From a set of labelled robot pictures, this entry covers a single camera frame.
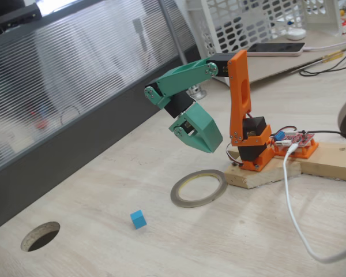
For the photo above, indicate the frosted desk partition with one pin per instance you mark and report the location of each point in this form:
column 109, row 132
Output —
column 75, row 72

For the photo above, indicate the pink smartphone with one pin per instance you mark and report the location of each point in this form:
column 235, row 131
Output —
column 276, row 49

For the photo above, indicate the white earbud case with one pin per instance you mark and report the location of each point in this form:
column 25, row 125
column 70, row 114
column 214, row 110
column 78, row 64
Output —
column 296, row 34

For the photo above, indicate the orange board mount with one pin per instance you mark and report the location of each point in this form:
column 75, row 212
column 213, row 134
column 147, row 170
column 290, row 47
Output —
column 308, row 151

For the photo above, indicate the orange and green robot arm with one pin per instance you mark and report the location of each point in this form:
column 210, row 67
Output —
column 239, row 86

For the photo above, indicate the brown cardboard sheet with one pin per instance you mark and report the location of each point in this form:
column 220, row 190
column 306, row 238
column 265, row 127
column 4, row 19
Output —
column 276, row 67

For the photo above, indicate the black box device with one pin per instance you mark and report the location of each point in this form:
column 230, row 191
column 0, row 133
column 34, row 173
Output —
column 20, row 15

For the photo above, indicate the blue cube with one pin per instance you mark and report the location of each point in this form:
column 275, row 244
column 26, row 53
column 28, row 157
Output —
column 138, row 220

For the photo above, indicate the silver metal foot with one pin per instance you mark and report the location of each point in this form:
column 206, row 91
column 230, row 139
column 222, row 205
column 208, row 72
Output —
column 197, row 93

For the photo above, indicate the white plastic lattice basket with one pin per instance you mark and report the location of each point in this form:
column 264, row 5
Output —
column 233, row 29

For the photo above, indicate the long wooden base plank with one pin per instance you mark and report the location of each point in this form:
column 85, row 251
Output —
column 334, row 161

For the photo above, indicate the short wooden base block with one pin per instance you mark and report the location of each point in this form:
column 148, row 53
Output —
column 262, row 177

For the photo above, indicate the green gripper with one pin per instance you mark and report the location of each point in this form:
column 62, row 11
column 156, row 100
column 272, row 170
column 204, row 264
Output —
column 205, row 128

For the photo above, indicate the red controller board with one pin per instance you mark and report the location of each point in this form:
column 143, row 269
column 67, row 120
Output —
column 297, row 138

